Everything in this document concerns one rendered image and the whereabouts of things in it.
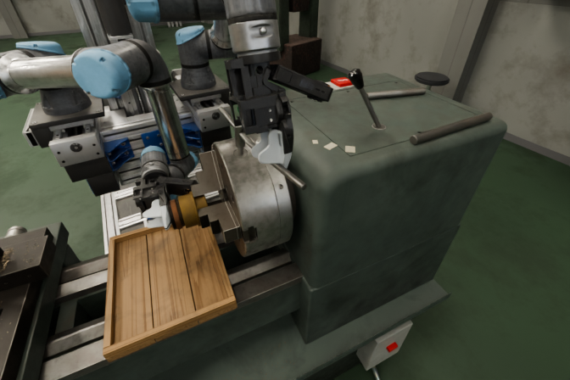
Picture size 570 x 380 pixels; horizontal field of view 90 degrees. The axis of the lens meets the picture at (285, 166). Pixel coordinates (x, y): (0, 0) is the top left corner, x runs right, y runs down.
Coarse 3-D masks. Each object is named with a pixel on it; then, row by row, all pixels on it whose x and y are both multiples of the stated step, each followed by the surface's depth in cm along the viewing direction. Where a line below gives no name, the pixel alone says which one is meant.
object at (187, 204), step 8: (176, 200) 71; (184, 200) 70; (192, 200) 70; (200, 200) 72; (168, 208) 69; (176, 208) 69; (184, 208) 69; (192, 208) 69; (200, 208) 71; (176, 216) 68; (184, 216) 69; (192, 216) 69; (176, 224) 69; (184, 224) 71; (192, 224) 71; (200, 224) 72
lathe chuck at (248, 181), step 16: (224, 144) 70; (224, 160) 65; (240, 160) 65; (256, 160) 66; (224, 176) 69; (240, 176) 63; (256, 176) 64; (224, 192) 80; (240, 192) 62; (256, 192) 63; (272, 192) 65; (240, 208) 62; (256, 208) 63; (272, 208) 65; (240, 224) 64; (256, 224) 64; (272, 224) 66; (240, 240) 71; (256, 240) 66; (272, 240) 69
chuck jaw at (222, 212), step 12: (216, 204) 72; (228, 204) 72; (204, 216) 69; (216, 216) 68; (228, 216) 68; (216, 228) 68; (228, 228) 64; (240, 228) 65; (252, 228) 65; (228, 240) 65; (252, 240) 67
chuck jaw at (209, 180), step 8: (208, 152) 73; (200, 160) 75; (208, 160) 73; (216, 160) 74; (208, 168) 73; (216, 168) 74; (200, 176) 72; (208, 176) 73; (216, 176) 74; (200, 184) 72; (208, 184) 73; (216, 184) 74; (192, 192) 74; (200, 192) 72; (208, 192) 73
